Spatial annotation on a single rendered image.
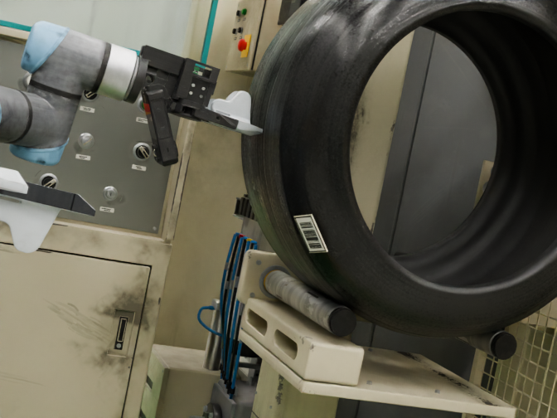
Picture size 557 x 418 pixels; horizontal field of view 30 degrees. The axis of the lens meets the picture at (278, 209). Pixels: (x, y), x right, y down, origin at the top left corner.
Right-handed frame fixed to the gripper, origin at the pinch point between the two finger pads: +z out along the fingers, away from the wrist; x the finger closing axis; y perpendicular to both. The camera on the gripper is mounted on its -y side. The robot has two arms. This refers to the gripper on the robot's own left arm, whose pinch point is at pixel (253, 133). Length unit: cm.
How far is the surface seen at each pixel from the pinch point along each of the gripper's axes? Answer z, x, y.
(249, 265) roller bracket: 14.0, 26.2, -21.3
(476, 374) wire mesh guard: 67, 30, -30
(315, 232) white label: 9.8, -11.9, -11.3
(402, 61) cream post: 31.5, 28.3, 23.0
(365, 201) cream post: 32.8, 28.6, -4.0
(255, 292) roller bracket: 16.7, 26.2, -25.5
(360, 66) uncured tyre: 8.5, -12.9, 13.0
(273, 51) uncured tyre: 0.9, 5.9, 13.5
